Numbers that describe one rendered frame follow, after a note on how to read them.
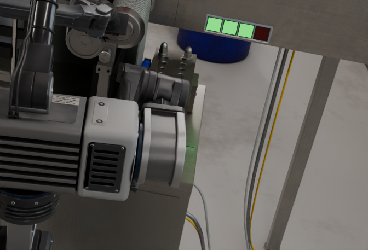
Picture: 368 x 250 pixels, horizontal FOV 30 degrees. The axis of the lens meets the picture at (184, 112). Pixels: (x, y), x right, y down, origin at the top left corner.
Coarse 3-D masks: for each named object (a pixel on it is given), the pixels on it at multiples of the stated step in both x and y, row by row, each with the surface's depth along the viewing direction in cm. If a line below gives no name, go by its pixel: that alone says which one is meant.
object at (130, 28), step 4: (128, 24) 221; (132, 24) 222; (128, 28) 222; (132, 28) 222; (128, 32) 222; (132, 32) 222; (116, 36) 223; (120, 36) 223; (124, 36) 223; (128, 36) 223
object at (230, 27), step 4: (224, 24) 254; (228, 24) 254; (232, 24) 254; (236, 24) 254; (224, 28) 255; (228, 28) 255; (232, 28) 255; (236, 28) 255; (224, 32) 256; (228, 32) 256; (232, 32) 256
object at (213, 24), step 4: (208, 20) 254; (212, 20) 254; (216, 20) 254; (220, 20) 254; (208, 24) 255; (212, 24) 255; (216, 24) 255; (220, 24) 254; (208, 28) 256; (212, 28) 256; (216, 28) 256
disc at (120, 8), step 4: (116, 8) 221; (120, 8) 220; (124, 8) 220; (128, 8) 220; (128, 12) 221; (132, 12) 221; (136, 12) 221; (136, 16) 221; (140, 16) 221; (140, 20) 222; (140, 24) 223; (144, 24) 223; (140, 28) 223; (144, 28) 223; (140, 32) 224; (144, 32) 224; (104, 36) 226; (140, 36) 225; (136, 40) 226; (140, 40) 226; (128, 44) 227; (132, 44) 227; (136, 44) 226; (124, 48) 228
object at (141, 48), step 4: (148, 20) 248; (144, 36) 241; (144, 40) 245; (140, 44) 230; (144, 44) 249; (140, 48) 233; (144, 48) 253; (140, 52) 237; (136, 56) 229; (140, 56) 241; (136, 60) 230; (140, 60) 245; (136, 64) 231; (140, 64) 249
